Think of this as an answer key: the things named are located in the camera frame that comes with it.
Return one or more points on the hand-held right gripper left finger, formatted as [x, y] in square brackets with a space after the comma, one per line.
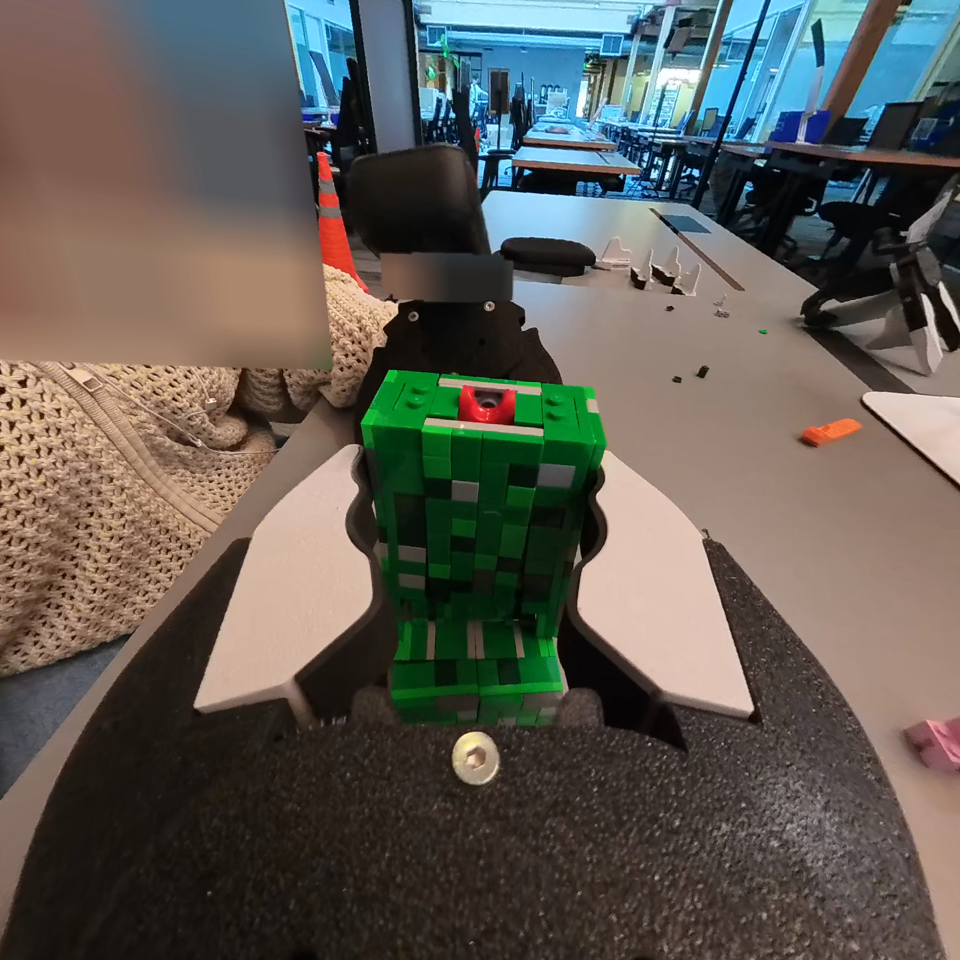
[300, 592]

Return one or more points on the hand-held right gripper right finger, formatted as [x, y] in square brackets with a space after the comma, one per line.
[660, 600]

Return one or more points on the green lego creeper figure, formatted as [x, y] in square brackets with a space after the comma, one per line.
[480, 510]

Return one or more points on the person's left forearm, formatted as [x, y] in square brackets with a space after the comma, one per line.
[356, 330]

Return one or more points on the orange lego brick separator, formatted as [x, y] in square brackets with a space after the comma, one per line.
[829, 433]

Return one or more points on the pink lego pig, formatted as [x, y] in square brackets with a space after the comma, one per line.
[937, 742]

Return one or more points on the orange striped cone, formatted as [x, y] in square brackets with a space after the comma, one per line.
[334, 232]

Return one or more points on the grey pillar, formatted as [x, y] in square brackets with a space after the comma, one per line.
[390, 75]

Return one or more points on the black oval case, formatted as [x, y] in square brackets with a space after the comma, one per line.
[547, 255]

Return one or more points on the wooden desk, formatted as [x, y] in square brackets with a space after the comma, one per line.
[566, 137]
[570, 159]

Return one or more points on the cream knit sweater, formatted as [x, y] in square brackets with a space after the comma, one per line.
[90, 510]

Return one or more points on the white wedge with dark base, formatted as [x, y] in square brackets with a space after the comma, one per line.
[641, 274]
[686, 281]
[666, 268]

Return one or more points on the white book stand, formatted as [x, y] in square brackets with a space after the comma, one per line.
[922, 427]

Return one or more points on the black white folding stand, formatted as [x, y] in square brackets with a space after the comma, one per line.
[900, 315]

